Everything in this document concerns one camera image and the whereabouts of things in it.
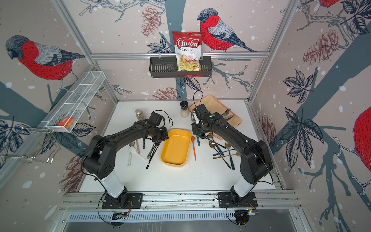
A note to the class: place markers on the orange box on shelf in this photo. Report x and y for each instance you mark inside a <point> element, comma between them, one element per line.
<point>67,122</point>

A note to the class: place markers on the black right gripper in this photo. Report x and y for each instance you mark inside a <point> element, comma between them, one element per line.
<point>194,132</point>

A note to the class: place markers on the knife on napkin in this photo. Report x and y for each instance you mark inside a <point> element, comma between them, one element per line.
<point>228,117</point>

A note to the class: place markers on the purple spoon black handle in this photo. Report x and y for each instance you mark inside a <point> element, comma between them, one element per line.
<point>149,161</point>

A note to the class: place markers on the white wire wall shelf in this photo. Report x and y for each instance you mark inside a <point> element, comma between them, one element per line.
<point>77,101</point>

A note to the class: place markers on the clear glass spice jar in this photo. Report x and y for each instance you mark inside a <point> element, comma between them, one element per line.
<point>139,115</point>

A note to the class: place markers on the red Chuba chips bag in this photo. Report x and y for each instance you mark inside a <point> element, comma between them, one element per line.
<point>188,50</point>

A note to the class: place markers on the wire hook rack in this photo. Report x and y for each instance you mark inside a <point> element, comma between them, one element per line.
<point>29,144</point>

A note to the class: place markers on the orange plastic spoon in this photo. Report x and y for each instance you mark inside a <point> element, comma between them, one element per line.
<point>193,139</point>

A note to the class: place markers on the black wire wall basket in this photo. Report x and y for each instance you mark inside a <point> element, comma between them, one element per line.
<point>169,67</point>

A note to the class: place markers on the gold spoon long handle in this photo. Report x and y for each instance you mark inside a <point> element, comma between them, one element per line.
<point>227,156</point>

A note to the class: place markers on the pink handled steel spoon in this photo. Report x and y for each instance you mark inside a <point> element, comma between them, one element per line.
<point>137,147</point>

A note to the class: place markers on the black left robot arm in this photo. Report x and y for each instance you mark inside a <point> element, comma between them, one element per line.
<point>100,160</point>

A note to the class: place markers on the yellow plastic storage box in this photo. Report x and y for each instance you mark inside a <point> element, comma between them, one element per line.
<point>176,148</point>

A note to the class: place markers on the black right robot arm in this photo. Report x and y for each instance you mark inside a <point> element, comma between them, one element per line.
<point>255,162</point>

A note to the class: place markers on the aluminium front rail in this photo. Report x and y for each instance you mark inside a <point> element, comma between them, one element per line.
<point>181,200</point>

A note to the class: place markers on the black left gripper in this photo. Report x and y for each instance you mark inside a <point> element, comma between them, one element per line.
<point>165,137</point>

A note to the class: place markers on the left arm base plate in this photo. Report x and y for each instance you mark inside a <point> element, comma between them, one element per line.
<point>124,201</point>

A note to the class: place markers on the dark fork on napkin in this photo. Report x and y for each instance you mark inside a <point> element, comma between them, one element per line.
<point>226,112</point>

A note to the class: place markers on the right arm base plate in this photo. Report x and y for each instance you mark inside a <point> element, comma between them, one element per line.
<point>231,199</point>

